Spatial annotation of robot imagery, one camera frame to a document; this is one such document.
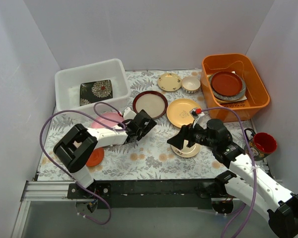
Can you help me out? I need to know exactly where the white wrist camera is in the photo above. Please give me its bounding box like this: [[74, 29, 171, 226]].
[[118, 107, 137, 123], [190, 108, 205, 128]]

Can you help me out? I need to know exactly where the floral patterned table mat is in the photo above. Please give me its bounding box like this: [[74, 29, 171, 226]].
[[37, 69, 268, 181]]

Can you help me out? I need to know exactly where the orange plastic bin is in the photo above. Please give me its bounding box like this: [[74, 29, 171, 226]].
[[201, 54, 270, 120]]

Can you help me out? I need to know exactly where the grey plate in orange bin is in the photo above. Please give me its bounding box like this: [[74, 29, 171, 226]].
[[209, 71, 246, 101]]

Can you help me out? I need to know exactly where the maroon rimmed round plate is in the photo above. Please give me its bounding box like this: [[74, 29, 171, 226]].
[[133, 90, 168, 119]]

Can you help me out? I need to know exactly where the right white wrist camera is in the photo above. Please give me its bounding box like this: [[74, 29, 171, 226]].
[[190, 108, 205, 128]]

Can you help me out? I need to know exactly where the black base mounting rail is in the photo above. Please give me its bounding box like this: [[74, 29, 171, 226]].
[[67, 178, 238, 214]]

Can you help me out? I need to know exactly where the white plastic bin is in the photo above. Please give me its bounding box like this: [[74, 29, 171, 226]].
[[55, 59, 131, 116]]

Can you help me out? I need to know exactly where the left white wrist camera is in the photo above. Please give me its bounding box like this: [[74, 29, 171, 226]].
[[118, 107, 137, 123]]

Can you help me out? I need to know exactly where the small red round plate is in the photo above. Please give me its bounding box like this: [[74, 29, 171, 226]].
[[86, 148, 104, 167]]

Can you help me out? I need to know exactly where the yellow plate in orange bin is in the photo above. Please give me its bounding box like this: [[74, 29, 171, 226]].
[[215, 96, 244, 104]]

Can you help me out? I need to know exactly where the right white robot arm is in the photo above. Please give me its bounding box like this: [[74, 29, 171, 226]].
[[167, 119, 298, 238]]

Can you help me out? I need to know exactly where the large yellow round plate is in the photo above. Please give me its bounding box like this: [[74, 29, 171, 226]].
[[166, 98, 201, 128]]

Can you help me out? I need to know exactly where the red black skull mug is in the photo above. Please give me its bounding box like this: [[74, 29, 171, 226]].
[[244, 128, 277, 161]]

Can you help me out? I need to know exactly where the red plate in orange bin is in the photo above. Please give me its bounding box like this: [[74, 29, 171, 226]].
[[211, 71, 243, 96]]

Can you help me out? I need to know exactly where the pink round plate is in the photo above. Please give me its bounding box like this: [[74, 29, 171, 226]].
[[90, 112, 124, 128]]

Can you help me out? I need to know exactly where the white ceramic bowl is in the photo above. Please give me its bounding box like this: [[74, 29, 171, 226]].
[[181, 76, 201, 94]]

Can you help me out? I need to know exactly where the cream plate with black mark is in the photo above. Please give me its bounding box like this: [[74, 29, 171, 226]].
[[171, 140, 201, 158]]

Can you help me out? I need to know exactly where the small cream floral plate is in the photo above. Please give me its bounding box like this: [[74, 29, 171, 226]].
[[157, 73, 182, 92]]

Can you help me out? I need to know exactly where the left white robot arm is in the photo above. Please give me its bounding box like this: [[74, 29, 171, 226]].
[[53, 110, 156, 198]]

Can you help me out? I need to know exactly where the black square floral plate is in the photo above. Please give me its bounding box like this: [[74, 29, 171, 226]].
[[79, 79, 113, 106]]

